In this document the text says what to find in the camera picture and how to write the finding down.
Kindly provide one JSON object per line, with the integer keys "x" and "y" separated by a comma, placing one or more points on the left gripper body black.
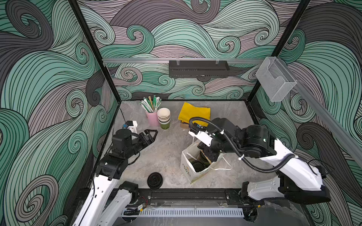
{"x": 140, "y": 143}

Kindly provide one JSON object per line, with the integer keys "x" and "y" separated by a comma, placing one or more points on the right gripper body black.
{"x": 211, "y": 151}

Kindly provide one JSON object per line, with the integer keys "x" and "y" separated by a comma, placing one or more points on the white paper gift bag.
{"x": 192, "y": 153}

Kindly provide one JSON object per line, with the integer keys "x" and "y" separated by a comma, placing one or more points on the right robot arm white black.
{"x": 296, "y": 180}

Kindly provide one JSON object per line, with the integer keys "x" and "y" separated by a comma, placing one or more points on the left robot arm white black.
{"x": 95, "y": 210}

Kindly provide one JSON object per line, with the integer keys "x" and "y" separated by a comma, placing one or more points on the stack of green paper cups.
{"x": 164, "y": 117}

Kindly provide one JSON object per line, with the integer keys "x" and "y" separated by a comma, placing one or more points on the pink holder with straws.
{"x": 151, "y": 105}

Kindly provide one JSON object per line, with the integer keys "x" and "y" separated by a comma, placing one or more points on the stack of black cup lids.
{"x": 155, "y": 180}

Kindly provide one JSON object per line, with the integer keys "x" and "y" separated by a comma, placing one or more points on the yellow napkin stack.
{"x": 189, "y": 111}

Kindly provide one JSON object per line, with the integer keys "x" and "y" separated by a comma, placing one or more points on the white slotted cable duct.
{"x": 189, "y": 212}

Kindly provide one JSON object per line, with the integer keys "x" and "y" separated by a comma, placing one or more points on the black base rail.
{"x": 222, "y": 196}

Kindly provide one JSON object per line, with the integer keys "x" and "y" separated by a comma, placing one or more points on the black wall tray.
{"x": 204, "y": 69}

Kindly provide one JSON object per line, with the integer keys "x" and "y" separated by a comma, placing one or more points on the clear acrylic wall holder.
{"x": 275, "y": 78}

